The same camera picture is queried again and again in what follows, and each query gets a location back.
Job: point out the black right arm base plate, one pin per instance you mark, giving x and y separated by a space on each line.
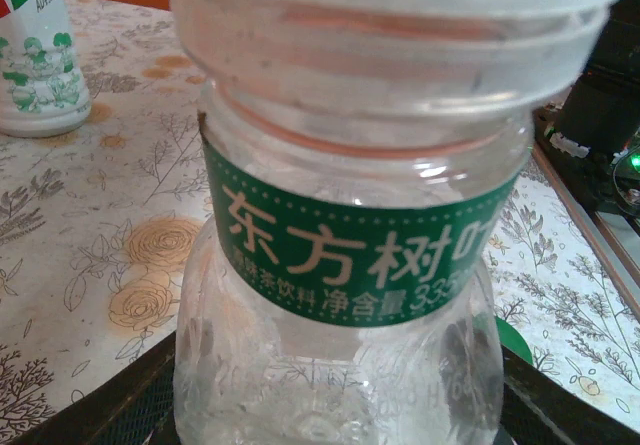
580 175

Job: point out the green bottle cap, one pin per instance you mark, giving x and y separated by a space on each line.
512 340

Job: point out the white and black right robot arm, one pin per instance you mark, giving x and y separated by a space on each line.
600 100

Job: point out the white AD milk bottle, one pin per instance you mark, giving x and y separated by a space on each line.
35 90

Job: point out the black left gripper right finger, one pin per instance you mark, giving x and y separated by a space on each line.
550 415

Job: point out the clear bottle green label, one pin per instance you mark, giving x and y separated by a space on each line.
350 245

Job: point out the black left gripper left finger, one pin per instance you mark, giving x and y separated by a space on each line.
145 415

